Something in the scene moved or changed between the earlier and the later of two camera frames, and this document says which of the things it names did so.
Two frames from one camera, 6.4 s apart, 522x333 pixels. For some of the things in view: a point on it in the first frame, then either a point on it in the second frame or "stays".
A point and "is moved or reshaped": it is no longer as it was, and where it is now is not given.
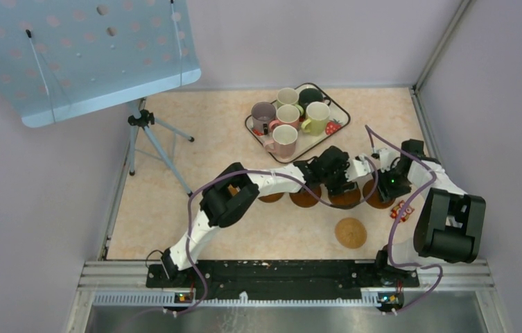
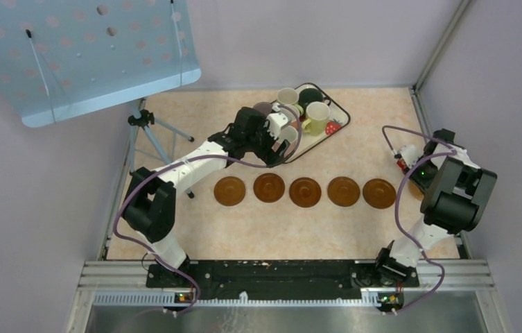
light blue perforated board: x=48 y=60 stays
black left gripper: x=337 y=187 to x=269 y=157
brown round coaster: x=303 y=198 is moved or reshaped
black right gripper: x=385 y=191 to x=422 y=185
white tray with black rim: x=338 y=119 stays
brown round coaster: x=375 y=199 is moved or reshaped
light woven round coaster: x=350 y=232 is moved or reshaped
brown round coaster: x=346 y=200 to x=305 y=192
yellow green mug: x=318 y=114 stays
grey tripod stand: x=143 y=118 stays
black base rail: x=281 y=279 stays
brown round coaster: x=272 y=198 is moved or reshaped
